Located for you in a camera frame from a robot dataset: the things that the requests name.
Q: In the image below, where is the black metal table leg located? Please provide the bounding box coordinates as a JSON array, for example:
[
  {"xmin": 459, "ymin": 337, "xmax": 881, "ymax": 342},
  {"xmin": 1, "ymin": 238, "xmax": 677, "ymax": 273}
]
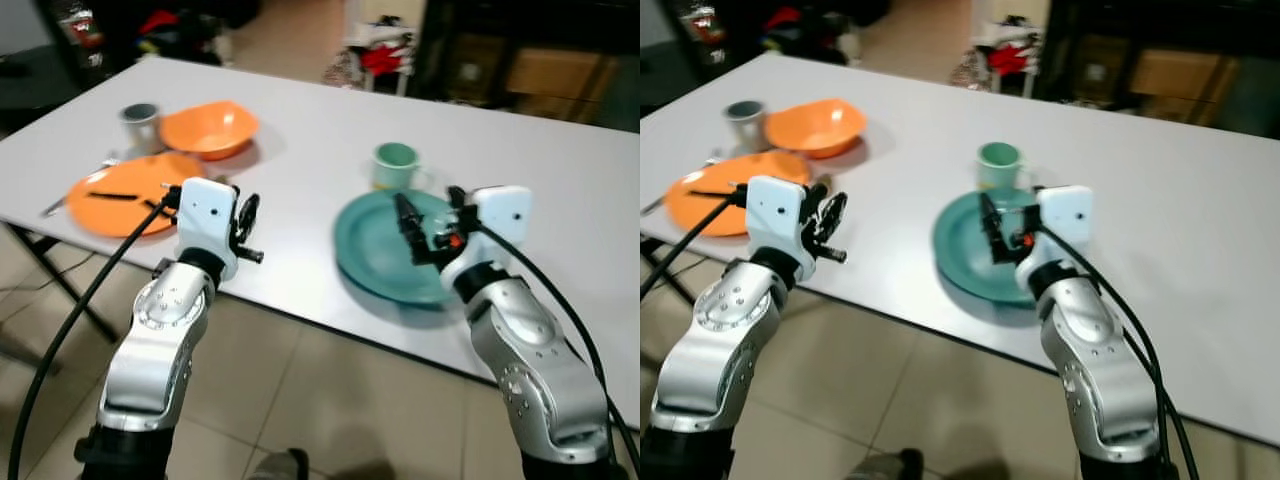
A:
[{"xmin": 0, "ymin": 222, "xmax": 119, "ymax": 346}]

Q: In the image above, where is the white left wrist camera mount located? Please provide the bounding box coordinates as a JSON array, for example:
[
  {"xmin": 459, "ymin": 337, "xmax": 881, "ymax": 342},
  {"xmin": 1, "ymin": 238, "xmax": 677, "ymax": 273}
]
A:
[
  {"xmin": 176, "ymin": 177, "xmax": 241, "ymax": 283},
  {"xmin": 745, "ymin": 175, "xmax": 816, "ymax": 283}
]

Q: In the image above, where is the orange plastic plate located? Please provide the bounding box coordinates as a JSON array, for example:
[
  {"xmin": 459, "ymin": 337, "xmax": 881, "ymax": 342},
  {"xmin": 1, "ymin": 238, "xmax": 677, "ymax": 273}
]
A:
[
  {"xmin": 663, "ymin": 150, "xmax": 811, "ymax": 238},
  {"xmin": 65, "ymin": 152, "xmax": 208, "ymax": 239}
]

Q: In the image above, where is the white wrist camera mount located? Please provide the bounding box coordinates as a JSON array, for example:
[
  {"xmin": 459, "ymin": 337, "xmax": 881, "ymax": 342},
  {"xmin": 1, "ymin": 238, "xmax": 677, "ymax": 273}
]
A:
[
  {"xmin": 440, "ymin": 185, "xmax": 533, "ymax": 293},
  {"xmin": 1013, "ymin": 185, "xmax": 1094, "ymax": 293},
  {"xmin": 745, "ymin": 175, "xmax": 816, "ymax": 283},
  {"xmin": 176, "ymin": 177, "xmax": 241, "ymax": 283}
]

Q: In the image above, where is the white storage rack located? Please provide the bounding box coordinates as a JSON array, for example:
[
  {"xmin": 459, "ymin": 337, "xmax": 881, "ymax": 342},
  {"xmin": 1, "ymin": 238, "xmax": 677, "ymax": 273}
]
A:
[
  {"xmin": 343, "ymin": 0, "xmax": 419, "ymax": 98},
  {"xmin": 965, "ymin": 0, "xmax": 1047, "ymax": 98}
]

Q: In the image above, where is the small dark cardboard box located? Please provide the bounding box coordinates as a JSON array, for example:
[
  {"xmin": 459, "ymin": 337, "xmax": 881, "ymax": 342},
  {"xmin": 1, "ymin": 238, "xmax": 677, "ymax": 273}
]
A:
[
  {"xmin": 450, "ymin": 35, "xmax": 507, "ymax": 97},
  {"xmin": 1075, "ymin": 35, "xmax": 1132, "ymax": 97}
]

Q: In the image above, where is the red cloth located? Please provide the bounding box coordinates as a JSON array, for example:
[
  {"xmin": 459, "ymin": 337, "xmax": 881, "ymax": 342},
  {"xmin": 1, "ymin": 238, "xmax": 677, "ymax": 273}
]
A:
[
  {"xmin": 985, "ymin": 43, "xmax": 1033, "ymax": 78},
  {"xmin": 360, "ymin": 40, "xmax": 413, "ymax": 77}
]

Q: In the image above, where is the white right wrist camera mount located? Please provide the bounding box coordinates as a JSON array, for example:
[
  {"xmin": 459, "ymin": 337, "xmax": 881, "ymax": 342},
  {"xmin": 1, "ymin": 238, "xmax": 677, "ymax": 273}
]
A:
[
  {"xmin": 1013, "ymin": 185, "xmax": 1094, "ymax": 293},
  {"xmin": 440, "ymin": 185, "xmax": 533, "ymax": 293}
]

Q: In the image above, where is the grey mug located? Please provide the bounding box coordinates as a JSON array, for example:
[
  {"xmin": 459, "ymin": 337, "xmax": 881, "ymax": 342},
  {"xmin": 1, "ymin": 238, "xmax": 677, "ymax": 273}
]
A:
[
  {"xmin": 725, "ymin": 100, "xmax": 769, "ymax": 153},
  {"xmin": 120, "ymin": 102, "xmax": 164, "ymax": 156}
]

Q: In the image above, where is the light green mug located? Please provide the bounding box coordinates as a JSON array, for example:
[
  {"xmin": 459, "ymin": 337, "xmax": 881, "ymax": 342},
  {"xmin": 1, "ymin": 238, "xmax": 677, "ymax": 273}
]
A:
[
  {"xmin": 975, "ymin": 140, "xmax": 1031, "ymax": 191},
  {"xmin": 372, "ymin": 142, "xmax": 426, "ymax": 193}
]

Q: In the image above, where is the red and black bag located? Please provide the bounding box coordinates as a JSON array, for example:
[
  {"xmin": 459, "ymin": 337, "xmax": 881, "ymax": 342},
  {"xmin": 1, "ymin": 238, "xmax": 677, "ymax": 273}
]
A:
[
  {"xmin": 762, "ymin": 5, "xmax": 836, "ymax": 51},
  {"xmin": 138, "ymin": 8, "xmax": 209, "ymax": 56}
]

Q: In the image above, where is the black shelf unit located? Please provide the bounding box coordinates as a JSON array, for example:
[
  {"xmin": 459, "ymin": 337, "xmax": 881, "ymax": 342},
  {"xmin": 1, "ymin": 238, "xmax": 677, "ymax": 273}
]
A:
[
  {"xmin": 415, "ymin": 0, "xmax": 641, "ymax": 126},
  {"xmin": 1040, "ymin": 0, "xmax": 1280, "ymax": 129}
]

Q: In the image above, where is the teal plastic plate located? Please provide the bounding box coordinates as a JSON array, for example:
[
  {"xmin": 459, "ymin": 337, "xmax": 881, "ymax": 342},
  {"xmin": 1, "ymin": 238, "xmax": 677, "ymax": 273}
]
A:
[
  {"xmin": 932, "ymin": 187, "xmax": 1051, "ymax": 304},
  {"xmin": 333, "ymin": 188, "xmax": 471, "ymax": 306}
]

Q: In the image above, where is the silver metal fork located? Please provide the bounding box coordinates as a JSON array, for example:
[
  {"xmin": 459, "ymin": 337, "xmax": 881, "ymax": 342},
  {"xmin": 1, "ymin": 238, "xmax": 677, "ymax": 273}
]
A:
[
  {"xmin": 40, "ymin": 153, "xmax": 123, "ymax": 218},
  {"xmin": 643, "ymin": 148, "xmax": 726, "ymax": 216}
]

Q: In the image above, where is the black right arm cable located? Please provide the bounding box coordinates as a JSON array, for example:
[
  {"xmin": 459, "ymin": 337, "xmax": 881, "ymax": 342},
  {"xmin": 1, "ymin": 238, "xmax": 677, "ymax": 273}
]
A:
[
  {"xmin": 476, "ymin": 224, "xmax": 641, "ymax": 480},
  {"xmin": 1033, "ymin": 224, "xmax": 1201, "ymax": 480}
]

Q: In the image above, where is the orange plastic bowl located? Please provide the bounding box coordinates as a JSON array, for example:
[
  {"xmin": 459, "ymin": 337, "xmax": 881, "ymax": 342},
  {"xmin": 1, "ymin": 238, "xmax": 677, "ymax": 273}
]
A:
[
  {"xmin": 158, "ymin": 100, "xmax": 261, "ymax": 161},
  {"xmin": 765, "ymin": 98, "xmax": 869, "ymax": 159}
]

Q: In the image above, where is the large brown cardboard box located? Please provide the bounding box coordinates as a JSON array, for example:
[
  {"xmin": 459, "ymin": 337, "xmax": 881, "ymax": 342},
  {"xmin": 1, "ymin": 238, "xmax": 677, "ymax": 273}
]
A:
[
  {"xmin": 505, "ymin": 48, "xmax": 603, "ymax": 103},
  {"xmin": 1130, "ymin": 50, "xmax": 1228, "ymax": 103}
]

